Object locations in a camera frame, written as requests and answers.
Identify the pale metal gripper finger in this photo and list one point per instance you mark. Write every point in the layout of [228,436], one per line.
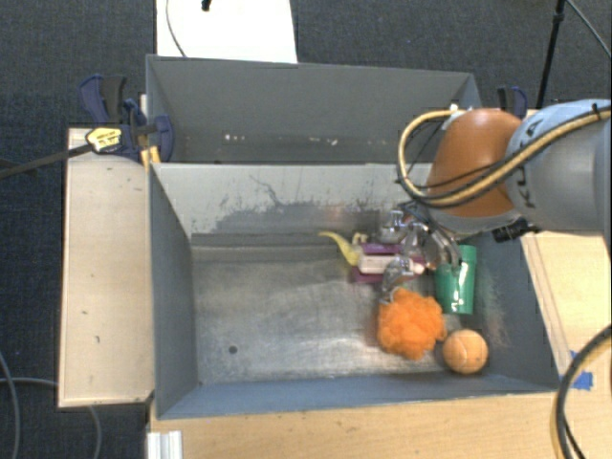
[394,227]
[394,277]

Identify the green cup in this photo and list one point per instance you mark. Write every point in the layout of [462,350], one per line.
[454,290]

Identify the orange fluffy sponge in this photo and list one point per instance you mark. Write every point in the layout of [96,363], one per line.
[411,325]

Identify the yellow curved toy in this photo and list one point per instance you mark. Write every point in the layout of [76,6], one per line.
[349,251]

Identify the orange ball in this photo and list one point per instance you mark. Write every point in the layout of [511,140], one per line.
[465,352]

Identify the grey metal bin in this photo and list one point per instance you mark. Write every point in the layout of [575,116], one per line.
[287,313]

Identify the pale wood board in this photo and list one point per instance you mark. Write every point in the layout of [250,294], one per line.
[105,280]

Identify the black cylinder on white bracket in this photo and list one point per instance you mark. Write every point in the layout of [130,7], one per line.
[511,232]

